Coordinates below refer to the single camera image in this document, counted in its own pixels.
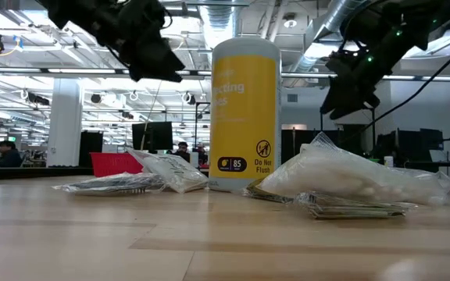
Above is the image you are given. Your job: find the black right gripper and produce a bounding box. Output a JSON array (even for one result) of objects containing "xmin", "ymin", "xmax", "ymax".
[{"xmin": 320, "ymin": 0, "xmax": 409, "ymax": 120}]

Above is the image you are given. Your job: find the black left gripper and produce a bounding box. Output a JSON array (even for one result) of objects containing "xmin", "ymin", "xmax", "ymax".
[{"xmin": 105, "ymin": 0, "xmax": 186, "ymax": 84}]

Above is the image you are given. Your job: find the white cotton balls bag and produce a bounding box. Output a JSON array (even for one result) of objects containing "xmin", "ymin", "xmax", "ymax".
[{"xmin": 258, "ymin": 131, "xmax": 450, "ymax": 207}]

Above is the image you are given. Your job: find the yellow label disinfecting wipes canister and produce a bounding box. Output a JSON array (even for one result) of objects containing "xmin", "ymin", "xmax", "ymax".
[{"xmin": 208, "ymin": 37, "xmax": 283, "ymax": 193}]

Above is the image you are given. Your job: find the white pads bag with writing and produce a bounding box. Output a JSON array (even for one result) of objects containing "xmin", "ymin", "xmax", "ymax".
[
  {"xmin": 294, "ymin": 190, "xmax": 420, "ymax": 220},
  {"xmin": 127, "ymin": 148, "xmax": 209, "ymax": 195}
]

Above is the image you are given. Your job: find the long ceiling light bar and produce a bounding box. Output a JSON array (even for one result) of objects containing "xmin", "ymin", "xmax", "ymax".
[
  {"xmin": 0, "ymin": 66, "xmax": 213, "ymax": 78},
  {"xmin": 281, "ymin": 72, "xmax": 450, "ymax": 82}
]

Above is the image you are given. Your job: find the black monitor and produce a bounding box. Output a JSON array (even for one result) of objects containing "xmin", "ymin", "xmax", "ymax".
[{"xmin": 131, "ymin": 121, "xmax": 174, "ymax": 151}]

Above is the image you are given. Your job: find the black partition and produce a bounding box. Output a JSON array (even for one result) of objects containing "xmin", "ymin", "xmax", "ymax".
[{"xmin": 281, "ymin": 123, "xmax": 366, "ymax": 165}]

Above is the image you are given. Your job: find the person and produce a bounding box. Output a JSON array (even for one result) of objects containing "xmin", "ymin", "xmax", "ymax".
[
  {"xmin": 0, "ymin": 140, "xmax": 23, "ymax": 169},
  {"xmin": 173, "ymin": 140, "xmax": 191, "ymax": 163}
]

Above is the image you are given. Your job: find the white smoke detector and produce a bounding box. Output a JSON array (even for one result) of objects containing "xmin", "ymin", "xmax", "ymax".
[{"xmin": 282, "ymin": 12, "xmax": 298, "ymax": 29}]

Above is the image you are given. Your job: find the black cabinet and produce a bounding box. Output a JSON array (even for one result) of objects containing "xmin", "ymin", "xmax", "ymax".
[{"xmin": 78, "ymin": 130, "xmax": 105, "ymax": 168}]

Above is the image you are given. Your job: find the red plastic basket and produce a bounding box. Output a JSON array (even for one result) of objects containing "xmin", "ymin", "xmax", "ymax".
[{"xmin": 90, "ymin": 151, "xmax": 145, "ymax": 179}]

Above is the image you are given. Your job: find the white pillar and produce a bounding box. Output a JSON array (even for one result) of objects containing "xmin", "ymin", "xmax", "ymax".
[{"xmin": 46, "ymin": 77, "xmax": 84, "ymax": 168}]

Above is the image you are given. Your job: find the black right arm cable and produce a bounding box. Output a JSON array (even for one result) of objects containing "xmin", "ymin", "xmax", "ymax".
[{"xmin": 341, "ymin": 34, "xmax": 450, "ymax": 141}]

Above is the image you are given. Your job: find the silver ceiling duct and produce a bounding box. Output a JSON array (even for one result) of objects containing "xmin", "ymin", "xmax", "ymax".
[{"xmin": 199, "ymin": 3, "xmax": 242, "ymax": 52}]

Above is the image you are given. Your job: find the spiral ceiling duct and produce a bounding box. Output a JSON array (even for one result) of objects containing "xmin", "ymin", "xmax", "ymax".
[{"xmin": 287, "ymin": 0, "xmax": 369, "ymax": 75}]

